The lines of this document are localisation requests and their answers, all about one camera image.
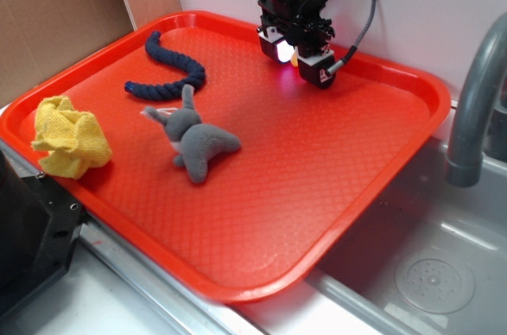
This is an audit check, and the grey plush toy animal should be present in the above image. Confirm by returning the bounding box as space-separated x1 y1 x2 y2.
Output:
141 85 242 184

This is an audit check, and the grey braided cable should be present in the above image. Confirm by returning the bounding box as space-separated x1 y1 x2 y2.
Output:
324 0 377 78

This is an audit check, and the dark blue rope toy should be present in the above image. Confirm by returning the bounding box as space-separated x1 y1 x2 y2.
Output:
124 31 207 101

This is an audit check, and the yellow rubber duck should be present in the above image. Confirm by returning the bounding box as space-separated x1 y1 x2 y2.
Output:
290 53 299 67

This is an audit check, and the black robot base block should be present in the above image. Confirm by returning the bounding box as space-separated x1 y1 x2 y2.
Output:
1 154 84 319

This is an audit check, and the grey plastic sink basin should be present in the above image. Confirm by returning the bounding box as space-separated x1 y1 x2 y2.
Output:
238 122 506 334

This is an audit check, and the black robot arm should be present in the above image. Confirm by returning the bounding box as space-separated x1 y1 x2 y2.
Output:
257 0 335 89

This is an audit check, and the grey sink faucet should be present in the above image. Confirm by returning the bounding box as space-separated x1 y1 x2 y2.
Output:
444 14 506 188

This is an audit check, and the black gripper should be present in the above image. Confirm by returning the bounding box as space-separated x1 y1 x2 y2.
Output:
257 0 336 89

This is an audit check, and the red plastic tray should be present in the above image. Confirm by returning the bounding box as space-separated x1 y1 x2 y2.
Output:
1 12 451 303

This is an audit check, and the brown cardboard panel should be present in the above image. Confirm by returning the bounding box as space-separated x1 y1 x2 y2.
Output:
1 0 181 106

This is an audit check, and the yellow crumpled cloth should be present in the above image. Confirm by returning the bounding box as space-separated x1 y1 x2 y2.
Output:
31 96 112 180

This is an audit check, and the sink drain cover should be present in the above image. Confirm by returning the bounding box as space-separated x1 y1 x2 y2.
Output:
395 256 475 314

